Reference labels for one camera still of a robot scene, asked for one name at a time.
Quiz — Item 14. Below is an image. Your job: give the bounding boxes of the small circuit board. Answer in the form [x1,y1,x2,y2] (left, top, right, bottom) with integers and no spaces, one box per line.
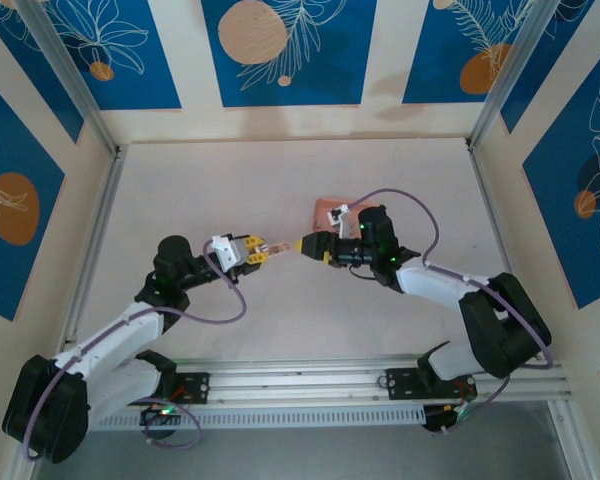
[423,399,479,435]
[140,405,182,429]

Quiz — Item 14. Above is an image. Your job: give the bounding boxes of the aluminium table side rail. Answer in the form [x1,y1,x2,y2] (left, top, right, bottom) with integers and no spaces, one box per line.
[467,139,544,359]
[62,143,130,351]

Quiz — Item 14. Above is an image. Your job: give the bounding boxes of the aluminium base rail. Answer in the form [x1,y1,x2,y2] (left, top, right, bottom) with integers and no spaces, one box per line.
[62,352,571,407]

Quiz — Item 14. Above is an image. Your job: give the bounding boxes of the grey slotted cable tray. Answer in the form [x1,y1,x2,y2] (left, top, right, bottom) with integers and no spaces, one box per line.
[87,403,427,432]

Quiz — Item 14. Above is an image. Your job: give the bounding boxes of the blue floral wall panel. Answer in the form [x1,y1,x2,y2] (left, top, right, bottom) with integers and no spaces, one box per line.
[522,49,600,310]
[499,0,600,135]
[402,0,537,105]
[0,72,66,322]
[0,0,85,145]
[27,0,183,112]
[201,0,380,108]

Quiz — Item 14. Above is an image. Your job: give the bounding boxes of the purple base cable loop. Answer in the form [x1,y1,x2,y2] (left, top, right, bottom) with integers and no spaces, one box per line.
[142,396,204,449]

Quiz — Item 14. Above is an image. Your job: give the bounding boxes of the aluminium frame post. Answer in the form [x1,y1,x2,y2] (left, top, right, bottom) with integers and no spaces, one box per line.
[467,0,564,151]
[17,0,122,157]

